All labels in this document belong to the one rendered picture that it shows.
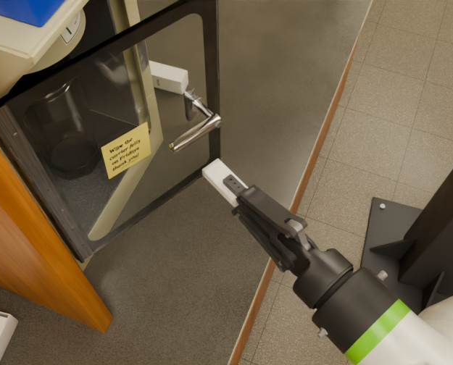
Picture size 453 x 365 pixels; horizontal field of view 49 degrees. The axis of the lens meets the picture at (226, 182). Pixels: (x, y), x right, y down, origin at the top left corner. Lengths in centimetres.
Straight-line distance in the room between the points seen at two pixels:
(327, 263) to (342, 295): 4
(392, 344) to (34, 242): 40
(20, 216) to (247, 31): 87
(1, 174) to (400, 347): 43
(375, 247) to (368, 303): 140
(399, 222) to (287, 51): 107
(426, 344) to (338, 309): 10
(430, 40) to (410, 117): 53
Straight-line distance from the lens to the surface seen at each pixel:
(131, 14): 80
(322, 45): 125
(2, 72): 46
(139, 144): 74
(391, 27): 282
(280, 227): 60
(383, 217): 208
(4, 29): 45
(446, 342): 61
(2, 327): 91
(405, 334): 59
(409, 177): 224
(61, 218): 76
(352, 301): 59
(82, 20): 73
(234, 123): 107
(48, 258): 61
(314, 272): 60
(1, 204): 49
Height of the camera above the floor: 179
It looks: 59 degrees down
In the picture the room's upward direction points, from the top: straight up
